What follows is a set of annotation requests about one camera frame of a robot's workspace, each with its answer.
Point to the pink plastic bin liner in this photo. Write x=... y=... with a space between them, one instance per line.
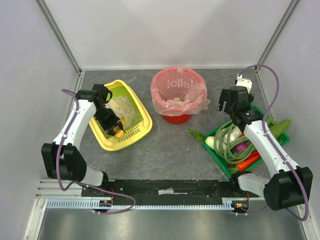
x=197 y=100

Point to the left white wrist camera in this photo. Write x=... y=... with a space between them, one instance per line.
x=108 y=96

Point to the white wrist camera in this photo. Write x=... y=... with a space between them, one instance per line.
x=108 y=96
x=243 y=82

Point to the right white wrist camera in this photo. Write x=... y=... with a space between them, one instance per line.
x=243 y=82

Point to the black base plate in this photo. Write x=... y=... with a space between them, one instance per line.
x=150 y=191

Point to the green long beans bundle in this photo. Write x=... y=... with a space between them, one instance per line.
x=225 y=150

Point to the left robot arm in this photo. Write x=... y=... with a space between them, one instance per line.
x=61 y=157

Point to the grey slotted cable duct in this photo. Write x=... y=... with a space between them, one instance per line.
x=98 y=204

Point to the yellow litter box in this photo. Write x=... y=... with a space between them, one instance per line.
x=142 y=124

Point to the green leafy vegetable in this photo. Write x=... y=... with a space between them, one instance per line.
x=279 y=128

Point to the red plastic waste basket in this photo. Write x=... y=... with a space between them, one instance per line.
x=175 y=117

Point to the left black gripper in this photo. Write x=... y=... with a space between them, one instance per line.
x=113 y=126

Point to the orange carrot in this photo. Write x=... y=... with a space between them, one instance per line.
x=242 y=166

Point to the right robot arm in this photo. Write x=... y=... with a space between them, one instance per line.
x=289 y=184

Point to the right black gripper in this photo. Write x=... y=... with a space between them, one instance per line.
x=227 y=100

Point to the cat litter sand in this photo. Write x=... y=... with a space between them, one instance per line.
x=124 y=109

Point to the white radish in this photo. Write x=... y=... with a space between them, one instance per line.
x=210 y=142

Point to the orange litter scoop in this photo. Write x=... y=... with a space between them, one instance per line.
x=119 y=128

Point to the purple onion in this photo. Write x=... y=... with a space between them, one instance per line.
x=241 y=147

